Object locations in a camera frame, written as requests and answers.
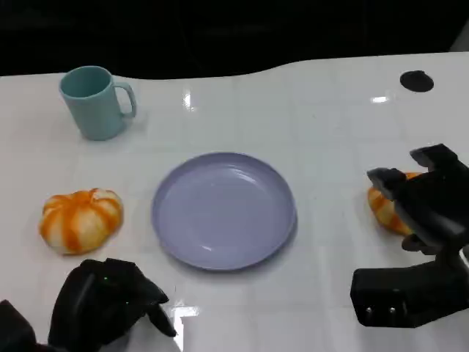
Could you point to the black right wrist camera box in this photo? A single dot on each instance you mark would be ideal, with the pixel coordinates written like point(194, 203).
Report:
point(388, 293)

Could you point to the black round table grommet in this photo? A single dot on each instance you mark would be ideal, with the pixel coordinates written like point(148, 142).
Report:
point(416, 81)

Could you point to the orange and white bread roll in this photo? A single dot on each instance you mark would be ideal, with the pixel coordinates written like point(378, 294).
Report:
point(81, 221)
point(383, 210)

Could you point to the lilac plate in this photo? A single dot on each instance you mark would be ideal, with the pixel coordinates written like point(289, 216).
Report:
point(223, 212)

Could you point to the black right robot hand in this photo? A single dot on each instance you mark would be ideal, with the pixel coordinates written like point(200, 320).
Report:
point(436, 205)

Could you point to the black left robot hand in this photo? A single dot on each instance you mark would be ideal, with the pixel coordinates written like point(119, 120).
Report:
point(99, 304)

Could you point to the pale green mug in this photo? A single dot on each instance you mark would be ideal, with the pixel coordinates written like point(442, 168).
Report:
point(96, 110)

